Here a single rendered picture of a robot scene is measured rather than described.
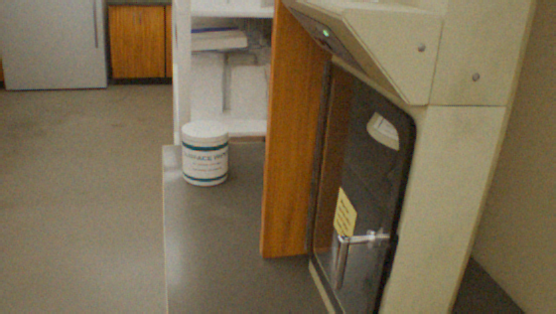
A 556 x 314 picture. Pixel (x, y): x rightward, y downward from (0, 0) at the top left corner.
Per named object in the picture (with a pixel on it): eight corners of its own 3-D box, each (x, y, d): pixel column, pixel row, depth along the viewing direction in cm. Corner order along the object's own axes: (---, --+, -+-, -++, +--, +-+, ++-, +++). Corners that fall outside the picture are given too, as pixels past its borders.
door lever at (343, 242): (366, 290, 65) (359, 278, 68) (377, 235, 61) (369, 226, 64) (331, 294, 64) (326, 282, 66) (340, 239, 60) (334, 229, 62)
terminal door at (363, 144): (310, 251, 95) (332, 59, 78) (364, 366, 68) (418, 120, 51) (306, 251, 95) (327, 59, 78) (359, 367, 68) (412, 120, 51)
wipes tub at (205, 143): (224, 165, 140) (225, 118, 134) (230, 185, 129) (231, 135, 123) (182, 167, 137) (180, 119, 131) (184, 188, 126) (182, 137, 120)
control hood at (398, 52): (333, 46, 78) (339, -13, 74) (429, 106, 50) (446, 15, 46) (267, 45, 76) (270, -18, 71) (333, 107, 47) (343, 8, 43)
